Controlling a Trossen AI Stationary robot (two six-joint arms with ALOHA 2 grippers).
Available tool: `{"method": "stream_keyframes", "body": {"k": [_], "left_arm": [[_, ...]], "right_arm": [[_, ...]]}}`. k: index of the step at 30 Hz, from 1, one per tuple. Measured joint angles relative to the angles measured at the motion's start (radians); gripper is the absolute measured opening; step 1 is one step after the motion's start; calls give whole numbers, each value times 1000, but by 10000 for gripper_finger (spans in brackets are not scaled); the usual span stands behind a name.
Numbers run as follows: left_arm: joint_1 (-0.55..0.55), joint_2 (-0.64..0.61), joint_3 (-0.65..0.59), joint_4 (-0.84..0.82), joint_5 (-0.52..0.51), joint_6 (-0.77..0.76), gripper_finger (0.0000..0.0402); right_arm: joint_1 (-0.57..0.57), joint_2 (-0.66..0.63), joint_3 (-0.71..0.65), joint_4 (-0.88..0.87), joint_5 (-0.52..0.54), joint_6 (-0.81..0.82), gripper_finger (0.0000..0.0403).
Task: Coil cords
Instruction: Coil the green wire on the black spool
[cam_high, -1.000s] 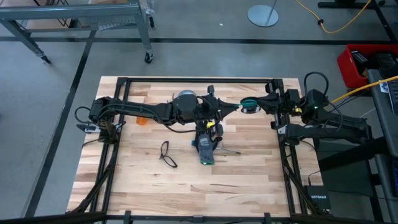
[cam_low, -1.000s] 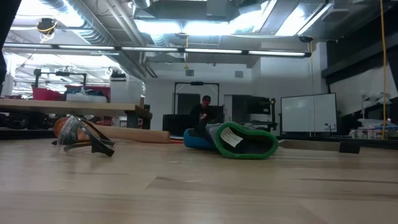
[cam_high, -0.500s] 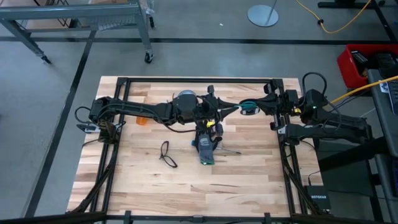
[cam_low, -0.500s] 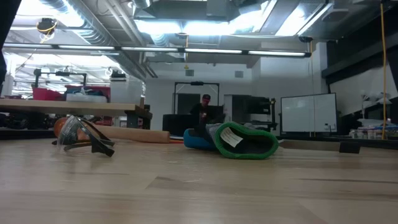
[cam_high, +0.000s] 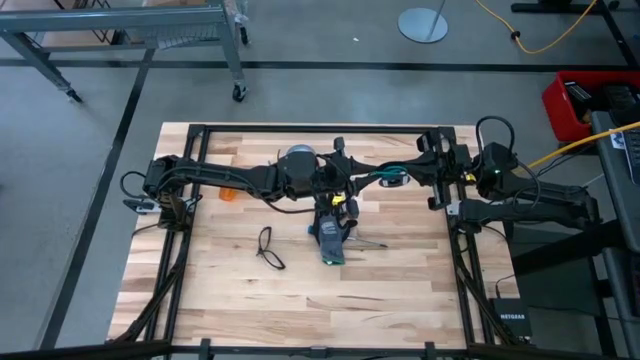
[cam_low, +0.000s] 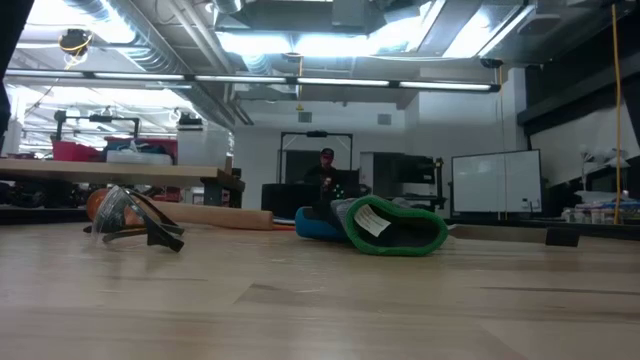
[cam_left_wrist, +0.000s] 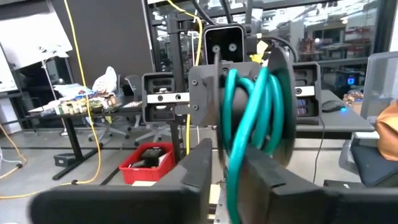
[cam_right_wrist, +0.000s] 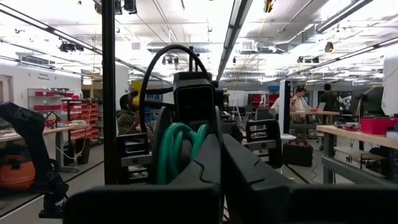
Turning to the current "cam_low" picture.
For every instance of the person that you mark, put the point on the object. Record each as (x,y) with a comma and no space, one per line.
(325,175)

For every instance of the black box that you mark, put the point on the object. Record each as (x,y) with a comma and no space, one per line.
(285,200)

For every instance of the grey equipment cabinet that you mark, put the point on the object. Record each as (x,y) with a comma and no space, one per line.
(400,175)

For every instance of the clear plastic bin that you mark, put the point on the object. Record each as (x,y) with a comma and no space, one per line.
(202,147)

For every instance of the long led light bar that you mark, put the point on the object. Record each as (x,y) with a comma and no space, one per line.
(250,79)

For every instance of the blue bag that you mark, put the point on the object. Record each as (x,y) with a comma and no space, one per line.
(150,148)

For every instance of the white whiteboard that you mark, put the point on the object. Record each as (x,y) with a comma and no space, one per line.
(495,182)

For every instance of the white plastic tray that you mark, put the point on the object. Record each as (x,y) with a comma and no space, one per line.
(140,158)

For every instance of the grey metal workbench wooden top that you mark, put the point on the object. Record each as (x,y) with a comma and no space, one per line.
(100,172)

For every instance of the red plastic bin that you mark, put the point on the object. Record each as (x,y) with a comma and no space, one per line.
(75,151)

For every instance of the black gantry frame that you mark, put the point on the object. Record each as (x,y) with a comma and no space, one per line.
(115,119)
(315,134)

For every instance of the clear safety glasses black frame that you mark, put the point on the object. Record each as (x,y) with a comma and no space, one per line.
(165,240)

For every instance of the silver ventilation duct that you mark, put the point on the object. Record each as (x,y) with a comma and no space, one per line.
(150,57)

